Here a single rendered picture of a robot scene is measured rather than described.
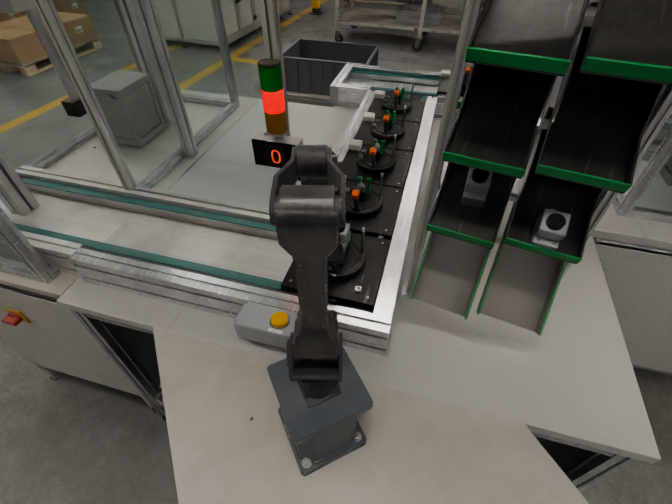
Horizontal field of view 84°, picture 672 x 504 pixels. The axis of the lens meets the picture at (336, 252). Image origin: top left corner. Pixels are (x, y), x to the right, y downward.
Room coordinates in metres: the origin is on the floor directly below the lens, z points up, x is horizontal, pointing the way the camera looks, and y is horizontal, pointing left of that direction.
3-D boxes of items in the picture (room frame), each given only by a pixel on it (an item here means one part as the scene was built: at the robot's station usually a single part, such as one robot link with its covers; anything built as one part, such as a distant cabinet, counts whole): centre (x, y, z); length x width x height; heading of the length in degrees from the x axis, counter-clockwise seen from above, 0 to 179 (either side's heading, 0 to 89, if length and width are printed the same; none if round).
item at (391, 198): (0.93, -0.08, 1.01); 0.24 x 0.24 x 0.13; 74
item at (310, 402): (0.30, 0.03, 1.09); 0.07 x 0.07 x 0.06; 25
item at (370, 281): (0.68, -0.01, 0.96); 0.24 x 0.24 x 0.02; 74
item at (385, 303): (1.15, -0.14, 0.91); 1.24 x 0.33 x 0.10; 164
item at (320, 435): (0.30, 0.03, 0.96); 0.15 x 0.15 x 0.20; 25
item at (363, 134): (1.40, -0.21, 1.01); 0.24 x 0.24 x 0.13; 74
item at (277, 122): (0.85, 0.14, 1.28); 0.05 x 0.05 x 0.05
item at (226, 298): (0.61, 0.30, 0.91); 0.89 x 0.06 x 0.11; 74
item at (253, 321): (0.50, 0.13, 0.93); 0.21 x 0.07 x 0.06; 74
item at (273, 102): (0.85, 0.14, 1.33); 0.05 x 0.05 x 0.05
